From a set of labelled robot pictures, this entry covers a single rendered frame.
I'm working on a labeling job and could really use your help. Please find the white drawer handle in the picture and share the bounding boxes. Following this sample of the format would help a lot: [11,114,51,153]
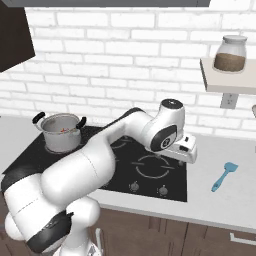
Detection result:
[229,232,256,247]

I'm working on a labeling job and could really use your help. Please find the grey wall socket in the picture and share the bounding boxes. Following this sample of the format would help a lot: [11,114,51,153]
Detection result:
[219,92,240,110]

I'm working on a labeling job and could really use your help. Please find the black hob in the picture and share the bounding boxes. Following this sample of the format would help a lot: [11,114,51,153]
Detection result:
[1,124,189,203]

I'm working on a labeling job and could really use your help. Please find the grey hob knob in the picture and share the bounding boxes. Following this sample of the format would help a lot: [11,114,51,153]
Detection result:
[129,180,141,193]
[157,184,169,197]

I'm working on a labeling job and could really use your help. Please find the pale wall shelf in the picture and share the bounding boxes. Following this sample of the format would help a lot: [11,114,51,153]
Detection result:
[199,56,256,96]

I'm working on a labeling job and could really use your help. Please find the grey extractor hood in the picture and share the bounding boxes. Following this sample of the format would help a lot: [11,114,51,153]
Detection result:
[0,0,212,9]

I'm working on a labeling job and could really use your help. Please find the brown drawer front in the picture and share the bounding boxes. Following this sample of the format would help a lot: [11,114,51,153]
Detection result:
[181,221,256,256]

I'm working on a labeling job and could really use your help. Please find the glass jar with brown contents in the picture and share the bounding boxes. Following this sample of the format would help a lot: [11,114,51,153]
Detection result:
[212,34,249,74]

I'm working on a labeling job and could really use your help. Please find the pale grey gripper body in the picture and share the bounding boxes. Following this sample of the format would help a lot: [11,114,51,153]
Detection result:
[161,144,199,165]

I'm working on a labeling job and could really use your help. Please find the silver pot with black handles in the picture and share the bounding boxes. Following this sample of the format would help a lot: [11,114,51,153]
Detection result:
[32,111,88,154]

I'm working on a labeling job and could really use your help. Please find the blue spatula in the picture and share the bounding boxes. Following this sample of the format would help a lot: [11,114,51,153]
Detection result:
[210,161,239,193]

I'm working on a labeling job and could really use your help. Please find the dark brown wall cupboard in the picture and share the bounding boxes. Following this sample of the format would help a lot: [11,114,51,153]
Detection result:
[0,5,37,74]

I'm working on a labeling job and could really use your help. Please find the brown cupboard door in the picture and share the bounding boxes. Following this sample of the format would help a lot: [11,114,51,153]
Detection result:
[87,207,190,256]

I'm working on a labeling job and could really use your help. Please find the white cupboard door handle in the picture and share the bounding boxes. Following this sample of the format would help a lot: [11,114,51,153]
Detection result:
[95,227,104,256]

